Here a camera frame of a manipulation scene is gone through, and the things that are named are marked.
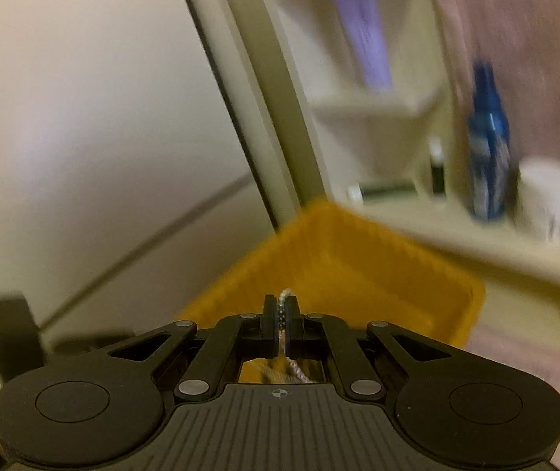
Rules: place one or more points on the pink hanging towel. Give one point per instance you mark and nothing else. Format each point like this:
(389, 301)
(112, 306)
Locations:
(530, 34)

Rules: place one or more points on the purple tube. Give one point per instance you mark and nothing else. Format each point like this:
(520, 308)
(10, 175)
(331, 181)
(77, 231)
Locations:
(366, 44)

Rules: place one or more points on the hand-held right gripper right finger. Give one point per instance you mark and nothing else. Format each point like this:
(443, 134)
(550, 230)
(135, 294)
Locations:
(293, 326)

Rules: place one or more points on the dark green tube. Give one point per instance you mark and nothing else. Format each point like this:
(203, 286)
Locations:
(388, 190)

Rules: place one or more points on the white green lip balm stick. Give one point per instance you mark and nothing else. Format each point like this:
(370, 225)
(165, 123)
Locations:
(438, 171)

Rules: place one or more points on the orange plastic tray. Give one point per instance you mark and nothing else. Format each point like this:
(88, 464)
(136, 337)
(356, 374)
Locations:
(358, 274)

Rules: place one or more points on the cream wooden shelf unit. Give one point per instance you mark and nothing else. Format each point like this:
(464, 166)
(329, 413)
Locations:
(456, 235)

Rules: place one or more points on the blue spray bottle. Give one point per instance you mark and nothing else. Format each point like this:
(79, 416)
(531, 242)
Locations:
(488, 157)

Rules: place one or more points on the white cream jar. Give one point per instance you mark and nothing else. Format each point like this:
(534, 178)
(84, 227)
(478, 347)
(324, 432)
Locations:
(545, 196)

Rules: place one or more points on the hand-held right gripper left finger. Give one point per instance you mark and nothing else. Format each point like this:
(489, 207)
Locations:
(270, 321)

